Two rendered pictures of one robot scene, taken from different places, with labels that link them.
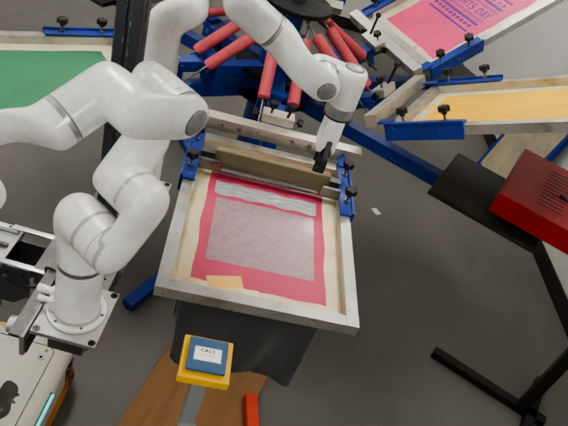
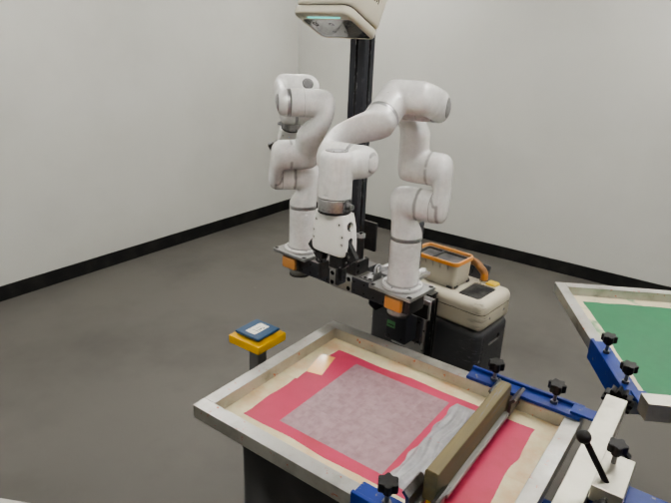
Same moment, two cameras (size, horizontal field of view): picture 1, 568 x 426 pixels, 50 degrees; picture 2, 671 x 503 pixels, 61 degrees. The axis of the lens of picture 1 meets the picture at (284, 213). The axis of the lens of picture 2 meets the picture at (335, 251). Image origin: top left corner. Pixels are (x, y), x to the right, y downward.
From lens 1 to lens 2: 2.49 m
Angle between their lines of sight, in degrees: 108
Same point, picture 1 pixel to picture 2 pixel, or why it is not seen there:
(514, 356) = not seen: outside the picture
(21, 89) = (643, 335)
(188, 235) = (390, 364)
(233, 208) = (423, 407)
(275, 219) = (392, 434)
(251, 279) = (314, 379)
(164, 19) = not seen: hidden behind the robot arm
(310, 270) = (296, 425)
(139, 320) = not seen: outside the picture
